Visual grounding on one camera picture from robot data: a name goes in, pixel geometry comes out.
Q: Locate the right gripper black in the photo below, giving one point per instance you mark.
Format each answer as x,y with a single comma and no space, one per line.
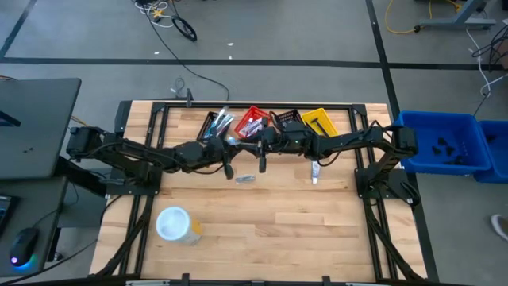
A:
282,140

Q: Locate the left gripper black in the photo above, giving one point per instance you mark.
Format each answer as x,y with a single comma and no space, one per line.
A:
216,147

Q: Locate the white blue toothpaste tube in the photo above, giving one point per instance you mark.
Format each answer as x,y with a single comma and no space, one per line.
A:
316,172
244,128
259,124
251,127

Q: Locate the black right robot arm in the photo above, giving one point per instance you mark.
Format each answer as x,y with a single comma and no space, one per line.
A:
357,139

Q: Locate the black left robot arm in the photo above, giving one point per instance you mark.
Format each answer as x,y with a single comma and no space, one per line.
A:
131,153

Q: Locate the black slotted plastic basket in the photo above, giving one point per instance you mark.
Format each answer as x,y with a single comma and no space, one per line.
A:
203,127
291,117

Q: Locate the red slotted plastic basket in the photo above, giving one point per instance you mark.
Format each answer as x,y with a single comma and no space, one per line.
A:
254,111

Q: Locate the silver wrapped nail clipper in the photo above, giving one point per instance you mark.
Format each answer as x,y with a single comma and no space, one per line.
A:
245,179

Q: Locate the yellow slotted plastic basket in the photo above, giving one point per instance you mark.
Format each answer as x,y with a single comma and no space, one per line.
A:
329,119

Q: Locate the white lidded yellow canister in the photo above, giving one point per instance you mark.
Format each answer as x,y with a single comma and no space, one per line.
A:
178,224

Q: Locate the black floor tape strip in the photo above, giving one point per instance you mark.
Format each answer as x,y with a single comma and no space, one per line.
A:
278,62
375,28
16,28

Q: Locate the black desk leg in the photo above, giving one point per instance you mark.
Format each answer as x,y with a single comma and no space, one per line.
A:
79,176

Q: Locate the dark grey desk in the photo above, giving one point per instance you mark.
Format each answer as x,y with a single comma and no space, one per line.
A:
39,131
43,206

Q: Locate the small black part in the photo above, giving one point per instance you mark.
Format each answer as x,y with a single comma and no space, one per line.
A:
491,138
449,150
436,150
441,141

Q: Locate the black computer mouse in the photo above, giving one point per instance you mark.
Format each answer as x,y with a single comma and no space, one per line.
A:
24,244

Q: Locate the large blue plastic bin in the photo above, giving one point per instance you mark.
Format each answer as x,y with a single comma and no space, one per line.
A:
468,131

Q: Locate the black keyboard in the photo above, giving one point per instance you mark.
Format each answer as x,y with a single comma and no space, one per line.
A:
6,214

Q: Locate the grey stand base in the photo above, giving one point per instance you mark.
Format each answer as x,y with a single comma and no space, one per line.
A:
456,22

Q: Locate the person's shoe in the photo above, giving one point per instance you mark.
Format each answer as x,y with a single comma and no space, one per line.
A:
500,227

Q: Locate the black aluminium table frame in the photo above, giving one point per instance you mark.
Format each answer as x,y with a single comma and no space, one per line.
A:
258,106

